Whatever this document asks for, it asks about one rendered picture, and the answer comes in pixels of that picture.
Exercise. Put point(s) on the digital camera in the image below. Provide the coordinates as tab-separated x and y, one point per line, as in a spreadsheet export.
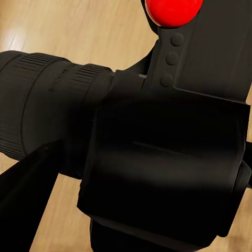
159	146

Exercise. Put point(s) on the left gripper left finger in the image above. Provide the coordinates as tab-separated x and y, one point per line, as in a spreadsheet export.
25	189

